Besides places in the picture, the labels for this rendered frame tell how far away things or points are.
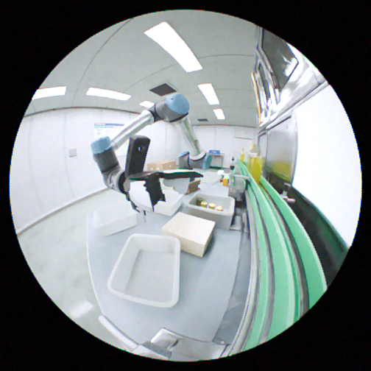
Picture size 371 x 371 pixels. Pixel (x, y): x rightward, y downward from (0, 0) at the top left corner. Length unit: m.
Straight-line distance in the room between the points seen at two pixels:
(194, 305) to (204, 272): 0.11
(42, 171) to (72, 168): 1.00
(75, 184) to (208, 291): 3.50
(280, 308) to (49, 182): 3.63
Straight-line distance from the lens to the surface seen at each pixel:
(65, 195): 3.55
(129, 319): 0.36
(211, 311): 0.34
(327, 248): 0.37
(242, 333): 0.23
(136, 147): 0.23
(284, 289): 0.17
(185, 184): 0.25
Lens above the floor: 1.08
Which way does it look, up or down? 20 degrees down
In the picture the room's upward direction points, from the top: straight up
